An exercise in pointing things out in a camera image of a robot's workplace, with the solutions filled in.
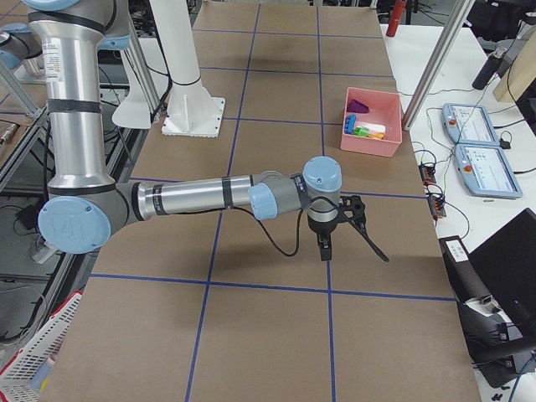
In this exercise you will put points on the aluminium frame post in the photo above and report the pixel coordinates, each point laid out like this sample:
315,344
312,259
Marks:
442,48

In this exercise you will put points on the blue tape line crosswise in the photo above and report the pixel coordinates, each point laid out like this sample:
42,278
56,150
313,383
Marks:
275,288

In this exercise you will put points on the black laptop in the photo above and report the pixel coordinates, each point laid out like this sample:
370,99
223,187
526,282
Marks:
506,265

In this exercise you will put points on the green block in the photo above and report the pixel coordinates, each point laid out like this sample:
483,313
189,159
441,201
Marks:
361,131

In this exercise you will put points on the white perforated basket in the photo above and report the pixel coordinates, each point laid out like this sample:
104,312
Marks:
26,374

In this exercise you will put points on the red bottle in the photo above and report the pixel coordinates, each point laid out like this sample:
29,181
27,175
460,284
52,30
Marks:
395,17

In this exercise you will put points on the upper teach pendant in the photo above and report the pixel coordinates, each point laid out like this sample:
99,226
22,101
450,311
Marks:
468,124

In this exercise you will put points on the pink plastic box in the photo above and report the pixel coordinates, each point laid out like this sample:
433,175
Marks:
371,122

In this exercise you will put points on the white label in box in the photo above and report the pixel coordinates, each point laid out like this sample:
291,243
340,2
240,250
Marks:
372,127

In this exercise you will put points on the blue block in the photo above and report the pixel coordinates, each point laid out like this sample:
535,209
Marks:
349,124

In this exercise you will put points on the teach pendant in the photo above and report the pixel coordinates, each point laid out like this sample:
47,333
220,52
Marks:
485,171
468,124

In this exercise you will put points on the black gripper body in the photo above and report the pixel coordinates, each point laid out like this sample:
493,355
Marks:
322,229

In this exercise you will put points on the blue tape line lengthwise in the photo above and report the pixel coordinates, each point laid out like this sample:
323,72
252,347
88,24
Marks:
328,263

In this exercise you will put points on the orange block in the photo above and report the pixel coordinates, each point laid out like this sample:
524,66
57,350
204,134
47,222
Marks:
377,135

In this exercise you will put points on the lower teach pendant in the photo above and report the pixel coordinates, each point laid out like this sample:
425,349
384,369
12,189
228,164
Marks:
485,171

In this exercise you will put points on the white camera stand base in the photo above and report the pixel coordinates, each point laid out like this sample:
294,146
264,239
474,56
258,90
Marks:
191,110

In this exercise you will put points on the black bottle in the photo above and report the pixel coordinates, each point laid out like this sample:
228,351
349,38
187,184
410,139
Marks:
494,59

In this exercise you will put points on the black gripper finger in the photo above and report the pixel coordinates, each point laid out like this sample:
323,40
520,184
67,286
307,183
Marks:
325,249

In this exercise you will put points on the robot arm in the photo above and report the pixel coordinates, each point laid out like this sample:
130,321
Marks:
87,203

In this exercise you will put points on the purple block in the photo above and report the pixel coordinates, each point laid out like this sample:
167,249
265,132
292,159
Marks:
356,106

